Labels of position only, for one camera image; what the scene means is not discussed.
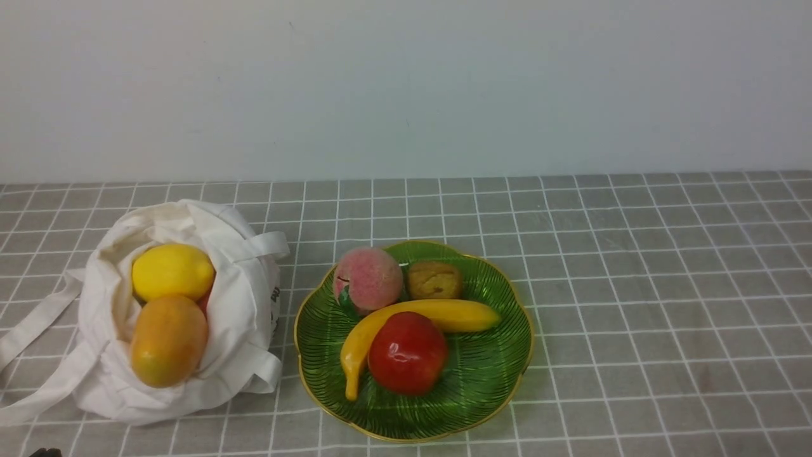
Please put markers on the orange yellow mango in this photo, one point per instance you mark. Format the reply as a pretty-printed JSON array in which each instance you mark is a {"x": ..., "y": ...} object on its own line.
[{"x": 169, "y": 339}]

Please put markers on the orange fruit in bag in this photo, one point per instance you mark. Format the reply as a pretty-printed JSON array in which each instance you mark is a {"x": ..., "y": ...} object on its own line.
[{"x": 204, "y": 301}]

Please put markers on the white cloth tote bag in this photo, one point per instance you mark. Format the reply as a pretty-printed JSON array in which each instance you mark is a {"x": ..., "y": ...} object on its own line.
[{"x": 242, "y": 313}]

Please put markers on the brown walnut pastry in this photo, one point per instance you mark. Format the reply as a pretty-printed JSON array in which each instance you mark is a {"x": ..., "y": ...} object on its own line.
[{"x": 434, "y": 280}]

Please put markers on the pink peach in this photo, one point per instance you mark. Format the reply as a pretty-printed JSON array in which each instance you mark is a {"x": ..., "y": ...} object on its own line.
[{"x": 367, "y": 279}]

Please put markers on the red apple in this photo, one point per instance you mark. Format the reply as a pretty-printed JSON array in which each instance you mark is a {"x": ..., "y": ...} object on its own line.
[{"x": 408, "y": 355}]

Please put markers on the yellow banana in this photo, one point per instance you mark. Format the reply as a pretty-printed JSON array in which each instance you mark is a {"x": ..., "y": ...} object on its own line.
[{"x": 450, "y": 315}]

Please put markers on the green glass leaf plate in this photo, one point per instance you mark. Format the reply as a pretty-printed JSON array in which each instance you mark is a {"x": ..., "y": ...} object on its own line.
[{"x": 487, "y": 360}]

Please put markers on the yellow lemon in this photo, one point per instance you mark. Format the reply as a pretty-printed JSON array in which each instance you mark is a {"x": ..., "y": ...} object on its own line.
[{"x": 172, "y": 269}]

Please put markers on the grey checked tablecloth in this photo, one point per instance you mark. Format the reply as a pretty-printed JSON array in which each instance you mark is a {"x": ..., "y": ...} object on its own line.
[{"x": 672, "y": 310}]

